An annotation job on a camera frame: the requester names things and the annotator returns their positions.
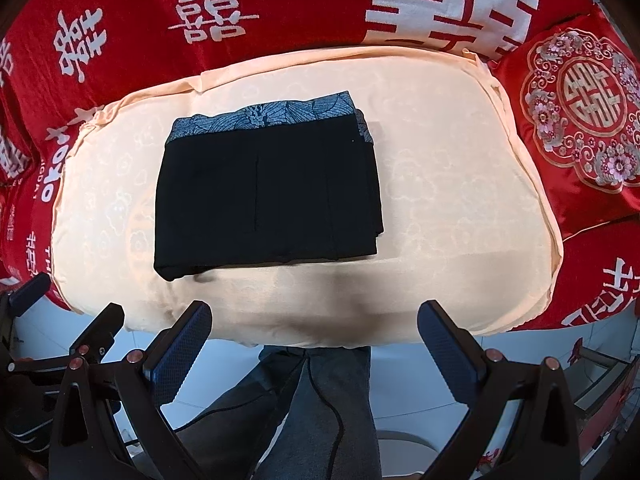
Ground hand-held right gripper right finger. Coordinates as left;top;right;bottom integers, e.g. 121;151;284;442
416;300;583;480

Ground metal rack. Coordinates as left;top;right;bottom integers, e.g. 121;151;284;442
565;305;640;466

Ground person's left leg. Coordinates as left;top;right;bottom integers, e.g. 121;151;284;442
170;347;307;480

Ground red embroidered pillow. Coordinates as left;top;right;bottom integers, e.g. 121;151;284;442
492;2;640;241

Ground person's right leg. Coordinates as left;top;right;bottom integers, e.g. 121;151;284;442
255;345;382;480

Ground person's grey trouser legs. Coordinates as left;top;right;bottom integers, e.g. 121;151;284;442
172;352;348;480

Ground black pants with patterned waistband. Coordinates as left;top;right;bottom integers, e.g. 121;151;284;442
152;90;386;283

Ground person's leg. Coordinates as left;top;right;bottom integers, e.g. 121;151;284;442
170;347;307;480
255;345;382;480

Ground red printed blanket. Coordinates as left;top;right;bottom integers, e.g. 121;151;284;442
0;0;640;333

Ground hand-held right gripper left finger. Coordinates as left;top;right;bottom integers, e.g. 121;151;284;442
47;300;214;480

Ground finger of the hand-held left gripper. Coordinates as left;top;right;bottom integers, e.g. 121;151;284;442
7;272;52;319
69;302;126;367

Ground peach satin cushion cover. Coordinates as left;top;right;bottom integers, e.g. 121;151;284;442
50;45;566;351

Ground white round object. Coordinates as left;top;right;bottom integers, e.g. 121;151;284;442
372;427;443;480

